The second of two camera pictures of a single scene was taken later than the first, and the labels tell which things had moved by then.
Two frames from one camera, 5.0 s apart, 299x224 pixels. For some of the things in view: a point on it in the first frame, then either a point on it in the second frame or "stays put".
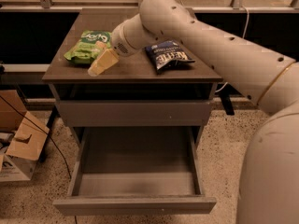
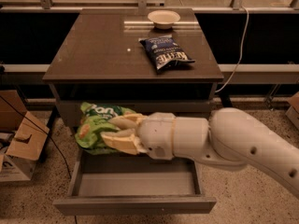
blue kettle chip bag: x=165 y=54 stays put
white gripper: x=120 y=41 -> x=155 y=134
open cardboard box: x=21 y=137 stays put
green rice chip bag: x=91 y=42 -> x=94 y=119
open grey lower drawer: x=135 y=171 stays put
